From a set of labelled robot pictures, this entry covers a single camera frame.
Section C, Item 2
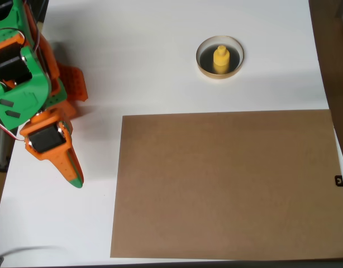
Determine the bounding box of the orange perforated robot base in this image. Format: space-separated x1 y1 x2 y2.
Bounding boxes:
45 63 89 120

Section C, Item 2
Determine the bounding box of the red white servo cable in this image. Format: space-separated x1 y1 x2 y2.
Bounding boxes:
0 117 25 142

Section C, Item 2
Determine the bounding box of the grey cable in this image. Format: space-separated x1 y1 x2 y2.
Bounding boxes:
0 245 69 268

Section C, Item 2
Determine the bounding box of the small yellow peg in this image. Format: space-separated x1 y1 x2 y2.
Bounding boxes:
213 45 230 75

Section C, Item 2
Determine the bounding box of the metal table clamp post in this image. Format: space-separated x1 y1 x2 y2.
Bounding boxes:
0 131 11 173

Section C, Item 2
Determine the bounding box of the round gold-rimmed dish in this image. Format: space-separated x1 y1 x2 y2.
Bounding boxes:
196 35 245 80

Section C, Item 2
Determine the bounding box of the brown rectangular board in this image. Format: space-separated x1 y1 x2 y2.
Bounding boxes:
109 109 343 259

